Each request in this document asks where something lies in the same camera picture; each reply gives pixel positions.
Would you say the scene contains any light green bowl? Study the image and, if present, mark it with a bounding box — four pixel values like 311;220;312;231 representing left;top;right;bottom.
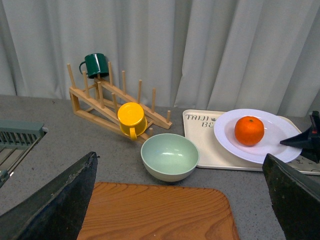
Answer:
140;133;200;182

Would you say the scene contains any dark green enamel mug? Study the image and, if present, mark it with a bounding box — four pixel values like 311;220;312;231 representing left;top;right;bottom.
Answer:
78;53;109;79

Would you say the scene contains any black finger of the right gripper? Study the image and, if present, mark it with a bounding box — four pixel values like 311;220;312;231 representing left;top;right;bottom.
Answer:
279;131;313;149

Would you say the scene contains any grey curtain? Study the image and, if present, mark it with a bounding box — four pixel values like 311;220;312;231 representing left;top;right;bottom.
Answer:
0;0;320;117

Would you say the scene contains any yellow enamel mug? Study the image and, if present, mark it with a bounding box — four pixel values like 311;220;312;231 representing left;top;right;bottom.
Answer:
117;102;148;140

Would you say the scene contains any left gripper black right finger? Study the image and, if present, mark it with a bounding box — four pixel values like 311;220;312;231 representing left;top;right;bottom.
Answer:
262;153;320;240

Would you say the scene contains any beige bear serving tray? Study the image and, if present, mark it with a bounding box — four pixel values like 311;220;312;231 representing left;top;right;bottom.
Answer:
182;109;320;175

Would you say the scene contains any orange fruit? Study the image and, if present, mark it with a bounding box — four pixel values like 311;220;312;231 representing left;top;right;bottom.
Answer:
234;116;265;146

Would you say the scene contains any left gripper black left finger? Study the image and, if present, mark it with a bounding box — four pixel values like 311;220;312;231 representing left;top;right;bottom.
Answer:
0;152;98;240

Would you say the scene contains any brown wooden tray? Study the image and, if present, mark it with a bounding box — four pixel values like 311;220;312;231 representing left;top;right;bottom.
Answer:
78;182;239;240

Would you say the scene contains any white round plate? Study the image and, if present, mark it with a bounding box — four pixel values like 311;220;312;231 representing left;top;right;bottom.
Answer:
214;109;302;164

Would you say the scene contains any grey-green dish drainer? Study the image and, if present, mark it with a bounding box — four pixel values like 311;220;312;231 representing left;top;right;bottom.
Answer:
0;119;48;186

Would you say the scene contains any wooden peg dish rack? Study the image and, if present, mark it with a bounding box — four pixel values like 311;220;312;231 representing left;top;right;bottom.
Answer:
67;61;172;143

